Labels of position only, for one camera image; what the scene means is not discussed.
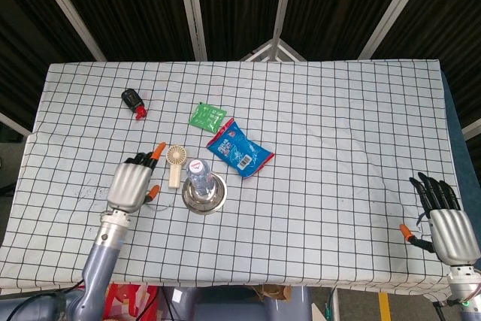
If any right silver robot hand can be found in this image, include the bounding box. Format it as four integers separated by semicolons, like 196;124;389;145
399;172;481;266

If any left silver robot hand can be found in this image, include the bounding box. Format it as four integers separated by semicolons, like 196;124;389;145
107;141;168;214

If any cream handheld fan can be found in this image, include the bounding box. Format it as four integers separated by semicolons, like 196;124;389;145
165;144;188;189

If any clear plastic water bottle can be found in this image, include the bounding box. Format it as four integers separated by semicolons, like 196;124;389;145
186;159;211;200

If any upturned stainless steel bowl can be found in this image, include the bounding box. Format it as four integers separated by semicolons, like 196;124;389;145
181;171;228;216

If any black and red small bottle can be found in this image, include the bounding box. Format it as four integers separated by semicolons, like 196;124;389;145
121;88;148;121

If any green sachet packet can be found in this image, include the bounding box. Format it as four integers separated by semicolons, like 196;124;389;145
188;102;228;132

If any blue snack bag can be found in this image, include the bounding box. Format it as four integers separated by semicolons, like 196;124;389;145
205;117;275;180

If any red printed bag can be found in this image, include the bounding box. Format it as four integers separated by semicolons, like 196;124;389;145
101;283;160;321

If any white checkered tablecloth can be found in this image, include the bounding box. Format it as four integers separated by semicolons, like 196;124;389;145
0;59;473;295

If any brown paper bag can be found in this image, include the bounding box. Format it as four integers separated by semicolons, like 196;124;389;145
250;285;293;302

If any white folding screen frame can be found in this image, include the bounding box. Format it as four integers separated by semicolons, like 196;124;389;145
0;0;481;141

